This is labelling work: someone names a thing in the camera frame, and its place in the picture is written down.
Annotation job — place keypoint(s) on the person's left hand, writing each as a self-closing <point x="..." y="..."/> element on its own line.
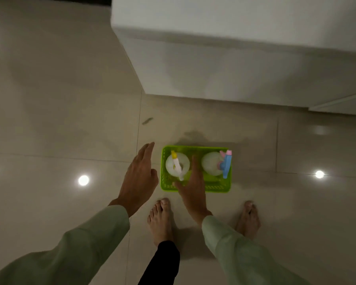
<point x="138" y="184"/>

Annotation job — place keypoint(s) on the person's right hand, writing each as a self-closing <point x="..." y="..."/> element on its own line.
<point x="194" y="195"/>

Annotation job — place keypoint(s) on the person's left thumb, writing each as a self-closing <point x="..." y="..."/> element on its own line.
<point x="155" y="178"/>

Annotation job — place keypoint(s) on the person's right thumb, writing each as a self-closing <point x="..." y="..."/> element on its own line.
<point x="179" y="187"/>

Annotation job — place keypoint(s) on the person's left forearm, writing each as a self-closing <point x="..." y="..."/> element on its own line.
<point x="77" y="249"/>

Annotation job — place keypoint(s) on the person's right forearm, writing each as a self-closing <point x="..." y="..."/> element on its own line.
<point x="240" y="255"/>

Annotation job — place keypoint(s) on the white spray bottle yellow trigger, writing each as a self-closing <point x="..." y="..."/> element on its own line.
<point x="178" y="164"/>

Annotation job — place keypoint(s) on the green plastic basket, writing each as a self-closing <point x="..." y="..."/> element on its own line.
<point x="216" y="184"/>

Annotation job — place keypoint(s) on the person's left foot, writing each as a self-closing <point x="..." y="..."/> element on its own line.
<point x="160" y="222"/>

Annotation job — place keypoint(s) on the person's foot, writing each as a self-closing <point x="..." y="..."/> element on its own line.
<point x="160" y="222"/>
<point x="248" y="222"/>

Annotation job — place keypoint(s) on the white spray bottle blue trigger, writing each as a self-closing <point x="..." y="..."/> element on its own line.
<point x="212" y="163"/>

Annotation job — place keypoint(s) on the person's right foot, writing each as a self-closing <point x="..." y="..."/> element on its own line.
<point x="248" y="222"/>

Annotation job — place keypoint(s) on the person's left leg black trousers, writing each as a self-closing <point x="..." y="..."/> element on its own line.
<point x="161" y="264"/>

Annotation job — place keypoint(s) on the white counter cabinet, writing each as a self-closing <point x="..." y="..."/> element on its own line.
<point x="240" y="50"/>

